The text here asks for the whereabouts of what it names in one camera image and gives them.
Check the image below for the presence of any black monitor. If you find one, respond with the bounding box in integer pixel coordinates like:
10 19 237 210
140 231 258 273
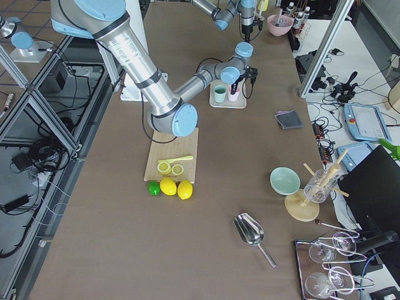
336 144 400 251

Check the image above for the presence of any metal black-tipped muddler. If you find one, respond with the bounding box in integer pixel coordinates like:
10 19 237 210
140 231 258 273
275 8 283 27

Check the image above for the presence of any wooden cup tree stand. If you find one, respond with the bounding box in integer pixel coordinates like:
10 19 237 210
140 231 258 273
284 149 349 222

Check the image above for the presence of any yellow plastic knife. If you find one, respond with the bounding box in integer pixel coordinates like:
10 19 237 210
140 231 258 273
158 155 194 164

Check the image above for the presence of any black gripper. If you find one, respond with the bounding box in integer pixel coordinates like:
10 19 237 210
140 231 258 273
230 74 247 95
240 17 264 43

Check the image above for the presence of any wine glass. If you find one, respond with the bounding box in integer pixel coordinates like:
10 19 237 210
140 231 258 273
309 231 356 263
305 266 355 299

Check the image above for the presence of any blue teach pendant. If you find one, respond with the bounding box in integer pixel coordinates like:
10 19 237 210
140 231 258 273
343 103 392 142
336 141 374 172

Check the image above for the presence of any green cup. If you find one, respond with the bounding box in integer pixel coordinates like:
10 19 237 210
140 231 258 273
213 85 226 103

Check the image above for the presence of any metal scoop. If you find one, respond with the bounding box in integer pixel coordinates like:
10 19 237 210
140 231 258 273
234 212 277 268

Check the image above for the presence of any wooden cutting board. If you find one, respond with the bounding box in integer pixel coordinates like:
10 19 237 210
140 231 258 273
144 127 199 184

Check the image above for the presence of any aluminium frame post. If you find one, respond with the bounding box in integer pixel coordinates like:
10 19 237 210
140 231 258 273
299 0 354 99

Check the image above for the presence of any grey folded cloth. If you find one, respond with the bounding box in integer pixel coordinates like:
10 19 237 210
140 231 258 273
274 109 303 130

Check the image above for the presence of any pink cup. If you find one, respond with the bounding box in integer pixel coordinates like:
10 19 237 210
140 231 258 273
227 87 241 102

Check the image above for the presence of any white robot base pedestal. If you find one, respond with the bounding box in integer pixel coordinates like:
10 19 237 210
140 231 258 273
118 0 168 103

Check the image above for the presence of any clear textured glass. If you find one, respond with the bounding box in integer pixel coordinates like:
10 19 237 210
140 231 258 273
304 169 338 203

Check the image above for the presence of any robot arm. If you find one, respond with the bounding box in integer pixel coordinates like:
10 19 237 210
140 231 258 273
189 0 264 43
51 1 253 137

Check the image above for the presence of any yellow cup on rack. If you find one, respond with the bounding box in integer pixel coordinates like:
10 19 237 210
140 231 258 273
257 0 269 12

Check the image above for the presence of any green bowl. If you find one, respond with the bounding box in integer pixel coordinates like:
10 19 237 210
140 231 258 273
270 167 301 196

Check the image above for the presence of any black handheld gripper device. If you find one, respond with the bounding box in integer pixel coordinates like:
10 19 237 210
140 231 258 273
331 71 358 103

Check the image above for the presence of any pink bowl with ice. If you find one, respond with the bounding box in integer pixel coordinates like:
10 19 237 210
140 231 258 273
267 14 294 36

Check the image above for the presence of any cream rabbit tray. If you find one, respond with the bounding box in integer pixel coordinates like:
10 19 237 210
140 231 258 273
209 80 247 109

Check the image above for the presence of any green lime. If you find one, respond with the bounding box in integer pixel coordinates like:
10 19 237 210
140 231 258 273
147 181 161 196

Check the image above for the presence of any whole lemon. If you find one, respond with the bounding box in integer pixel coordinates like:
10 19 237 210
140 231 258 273
177 180 193 200
159 177 178 196

